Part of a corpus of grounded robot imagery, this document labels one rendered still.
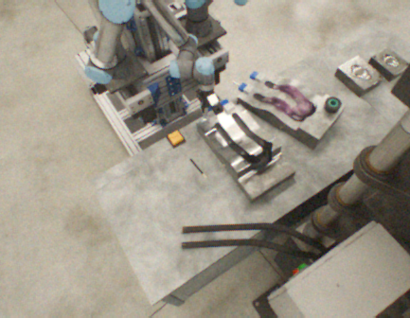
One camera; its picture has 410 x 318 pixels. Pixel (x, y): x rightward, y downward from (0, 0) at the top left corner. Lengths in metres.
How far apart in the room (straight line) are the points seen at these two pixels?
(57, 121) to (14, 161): 0.47
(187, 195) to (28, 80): 2.36
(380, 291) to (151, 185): 1.14
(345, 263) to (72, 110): 2.70
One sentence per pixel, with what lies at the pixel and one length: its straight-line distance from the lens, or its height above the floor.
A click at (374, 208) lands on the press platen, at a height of 1.29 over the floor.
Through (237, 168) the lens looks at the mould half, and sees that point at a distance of 1.52.
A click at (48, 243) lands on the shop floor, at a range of 2.69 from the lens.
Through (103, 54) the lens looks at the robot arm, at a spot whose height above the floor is 1.33.
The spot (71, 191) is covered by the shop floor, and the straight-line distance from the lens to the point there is 2.76.
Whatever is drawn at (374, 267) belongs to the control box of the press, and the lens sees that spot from 0.91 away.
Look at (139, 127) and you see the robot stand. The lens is 2.59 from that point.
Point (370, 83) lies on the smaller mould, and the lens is 2.02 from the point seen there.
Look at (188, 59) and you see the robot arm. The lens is 1.48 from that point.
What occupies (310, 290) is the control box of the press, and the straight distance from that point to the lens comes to 0.86.
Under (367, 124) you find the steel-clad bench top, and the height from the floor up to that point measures 0.80.
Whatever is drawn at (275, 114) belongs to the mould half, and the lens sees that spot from 1.74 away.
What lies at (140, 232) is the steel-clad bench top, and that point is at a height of 0.80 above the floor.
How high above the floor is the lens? 2.30
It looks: 63 degrees down
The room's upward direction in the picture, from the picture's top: 7 degrees counter-clockwise
